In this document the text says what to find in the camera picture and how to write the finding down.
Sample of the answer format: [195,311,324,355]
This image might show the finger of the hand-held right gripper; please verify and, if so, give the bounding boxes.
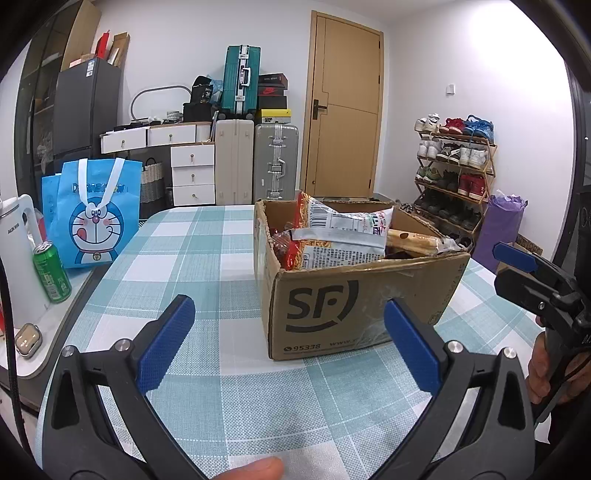
[494,268,580,326]
[492,241,573,287]

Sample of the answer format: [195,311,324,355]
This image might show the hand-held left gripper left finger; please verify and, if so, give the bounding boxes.
[42,294,204,480]

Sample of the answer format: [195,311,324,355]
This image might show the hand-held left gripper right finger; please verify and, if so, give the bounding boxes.
[379,298,536,480]

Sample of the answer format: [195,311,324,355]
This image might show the brown cardboard box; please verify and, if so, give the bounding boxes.
[253,196,472,361]

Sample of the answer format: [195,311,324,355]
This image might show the clear bread package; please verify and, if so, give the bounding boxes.
[385,227,465,257]

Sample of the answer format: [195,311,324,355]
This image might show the white maroon noodle snack bag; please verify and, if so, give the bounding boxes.
[295,191,395,250]

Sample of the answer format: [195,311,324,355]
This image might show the person's right hand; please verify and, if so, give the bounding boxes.
[529,318,555,403]

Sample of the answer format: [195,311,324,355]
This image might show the person's left hand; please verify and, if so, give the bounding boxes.
[217,457,284,480]

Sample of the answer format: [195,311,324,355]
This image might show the printed cardboard box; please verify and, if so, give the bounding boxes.
[499,234,544,273]

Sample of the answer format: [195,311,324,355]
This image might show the purple rolled mat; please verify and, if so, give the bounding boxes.
[473,194,528,273]

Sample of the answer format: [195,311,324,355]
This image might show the grey side table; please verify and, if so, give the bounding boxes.
[0,268,100,407]

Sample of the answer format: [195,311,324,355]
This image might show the shoe rack with shoes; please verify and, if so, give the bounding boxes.
[414,114,495,238]

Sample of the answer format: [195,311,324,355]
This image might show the green drink can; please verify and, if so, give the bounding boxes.
[32,240,73,304]

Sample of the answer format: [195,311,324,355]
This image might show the beige earbuds case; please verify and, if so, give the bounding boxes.
[15,324,43,358]

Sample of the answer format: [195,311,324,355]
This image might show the blue cartoon tote bag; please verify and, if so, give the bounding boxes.
[41,158,141,269]

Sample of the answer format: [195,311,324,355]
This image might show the white electric kettle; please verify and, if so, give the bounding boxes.
[0,194,49,324]

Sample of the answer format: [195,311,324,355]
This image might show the wicker laundry basket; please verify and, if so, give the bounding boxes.
[140,157,166,205]

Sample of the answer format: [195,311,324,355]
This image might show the white drawer dresser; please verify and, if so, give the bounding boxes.
[100,121,218,207]

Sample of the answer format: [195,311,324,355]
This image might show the beige suitcase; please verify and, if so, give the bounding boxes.
[215,119,256,206]

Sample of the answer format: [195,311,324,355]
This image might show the silver suitcase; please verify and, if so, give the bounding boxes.
[253,124,299,202]

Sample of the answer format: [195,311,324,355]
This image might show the wooden door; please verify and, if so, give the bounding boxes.
[305,11,385,199]

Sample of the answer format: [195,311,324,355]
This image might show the oval mirror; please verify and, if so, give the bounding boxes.
[130,84,195,123]

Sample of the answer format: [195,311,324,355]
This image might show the black bag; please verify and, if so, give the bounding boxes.
[183,75,225,123]

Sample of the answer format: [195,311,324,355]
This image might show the dark grey refrigerator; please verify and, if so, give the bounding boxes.
[53,58,123,158]

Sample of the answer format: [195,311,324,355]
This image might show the dark glass cabinet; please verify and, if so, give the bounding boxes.
[16,28,65,199]

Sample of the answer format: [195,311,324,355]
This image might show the stack of shoe boxes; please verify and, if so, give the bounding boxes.
[256,74,293,125]

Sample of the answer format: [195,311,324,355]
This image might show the teal suitcase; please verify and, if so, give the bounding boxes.
[222,45,262,116]

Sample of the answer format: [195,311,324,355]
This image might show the cardboard boxes on refrigerator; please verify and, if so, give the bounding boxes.
[60,0,131,72]

